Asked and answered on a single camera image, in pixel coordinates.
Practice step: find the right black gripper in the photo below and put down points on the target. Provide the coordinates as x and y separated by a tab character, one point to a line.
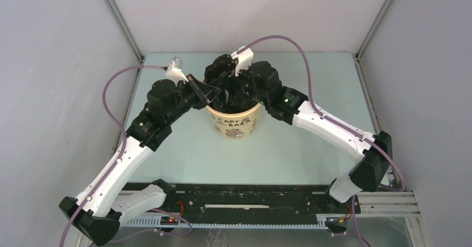
240	75

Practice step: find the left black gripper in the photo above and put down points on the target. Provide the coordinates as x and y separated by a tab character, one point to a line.
206	92

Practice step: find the black trash bag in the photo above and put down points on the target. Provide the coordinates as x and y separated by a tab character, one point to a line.
221	68

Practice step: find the yellow capybara trash bin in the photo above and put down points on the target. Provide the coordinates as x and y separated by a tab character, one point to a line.
234	116

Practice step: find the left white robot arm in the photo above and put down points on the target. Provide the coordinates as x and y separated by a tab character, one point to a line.
97	212

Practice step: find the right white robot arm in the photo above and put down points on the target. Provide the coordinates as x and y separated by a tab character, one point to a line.
370	153

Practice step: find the small electronics board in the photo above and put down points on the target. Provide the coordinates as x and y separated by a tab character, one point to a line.
169	220

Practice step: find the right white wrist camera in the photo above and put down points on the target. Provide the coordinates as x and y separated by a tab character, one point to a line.
243	58

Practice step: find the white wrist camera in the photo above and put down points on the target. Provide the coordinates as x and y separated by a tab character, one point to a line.
174	71
243	58

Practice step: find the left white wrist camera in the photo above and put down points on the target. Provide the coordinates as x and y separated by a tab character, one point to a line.
174	71

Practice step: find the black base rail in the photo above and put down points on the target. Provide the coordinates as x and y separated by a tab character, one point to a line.
264	205

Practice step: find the left aluminium frame post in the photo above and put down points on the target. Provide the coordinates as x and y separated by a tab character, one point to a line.
124	28

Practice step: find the aluminium frame post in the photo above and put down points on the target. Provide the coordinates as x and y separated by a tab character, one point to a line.
124	28
382	13

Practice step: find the right aluminium frame post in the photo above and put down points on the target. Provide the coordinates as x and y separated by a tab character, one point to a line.
382	13

